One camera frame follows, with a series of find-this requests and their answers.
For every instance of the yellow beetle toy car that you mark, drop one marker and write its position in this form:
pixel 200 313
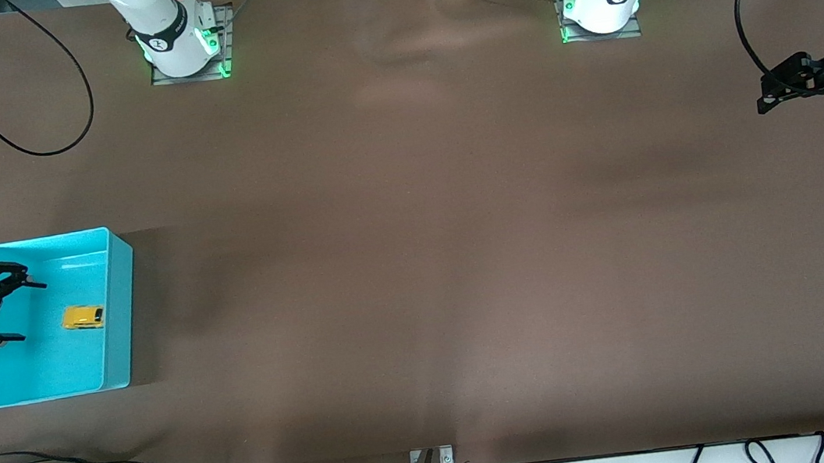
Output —
pixel 80 317

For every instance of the turquoise plastic bin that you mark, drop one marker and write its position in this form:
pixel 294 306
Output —
pixel 66 360

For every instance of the thin grey rod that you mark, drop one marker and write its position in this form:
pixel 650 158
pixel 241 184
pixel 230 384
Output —
pixel 244 4

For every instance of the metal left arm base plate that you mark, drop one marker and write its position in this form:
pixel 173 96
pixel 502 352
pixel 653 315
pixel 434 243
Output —
pixel 630 32

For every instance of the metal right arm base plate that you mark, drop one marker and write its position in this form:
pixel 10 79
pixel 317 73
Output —
pixel 163 79

